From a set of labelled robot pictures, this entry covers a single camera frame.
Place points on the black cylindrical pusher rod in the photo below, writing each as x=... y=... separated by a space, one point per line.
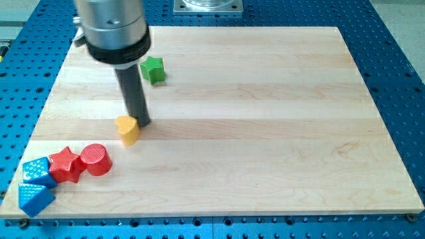
x=131 y=87

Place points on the blue triangle block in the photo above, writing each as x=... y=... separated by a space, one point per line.
x=34 y=198

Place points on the light wooden board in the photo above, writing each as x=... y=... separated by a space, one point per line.
x=249 y=121

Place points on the yellow heart block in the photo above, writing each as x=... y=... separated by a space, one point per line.
x=128 y=129

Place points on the green star block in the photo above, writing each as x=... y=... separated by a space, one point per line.
x=152 y=69

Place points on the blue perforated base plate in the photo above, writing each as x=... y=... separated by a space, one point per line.
x=34 y=59

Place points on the red star block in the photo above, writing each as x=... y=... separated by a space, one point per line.
x=66 y=166

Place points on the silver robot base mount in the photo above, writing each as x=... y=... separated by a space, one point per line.
x=208 y=6

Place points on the red cylinder block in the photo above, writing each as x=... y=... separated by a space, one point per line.
x=96 y=159

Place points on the blue cube block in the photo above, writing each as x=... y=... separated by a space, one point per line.
x=37 y=172

